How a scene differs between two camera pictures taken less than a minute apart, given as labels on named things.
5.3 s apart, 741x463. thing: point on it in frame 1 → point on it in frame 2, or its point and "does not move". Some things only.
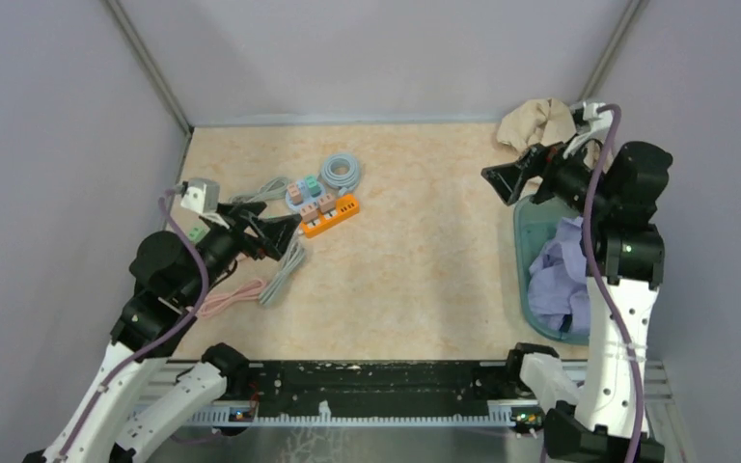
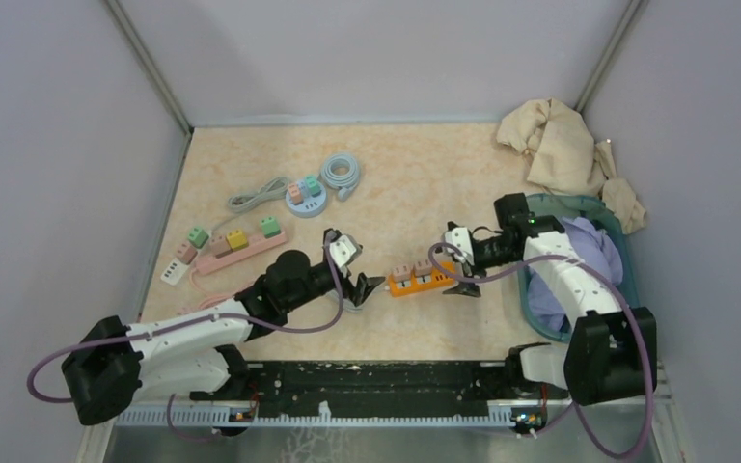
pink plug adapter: [309, 213] → [401, 272]
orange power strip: [346, 206] → [423, 283]
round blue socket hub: [311, 190] does not move
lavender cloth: [559, 287] does not move
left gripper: [274, 232] → [364, 285]
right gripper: [508, 179] → [465, 287]
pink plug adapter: [326, 203] → [423, 267]
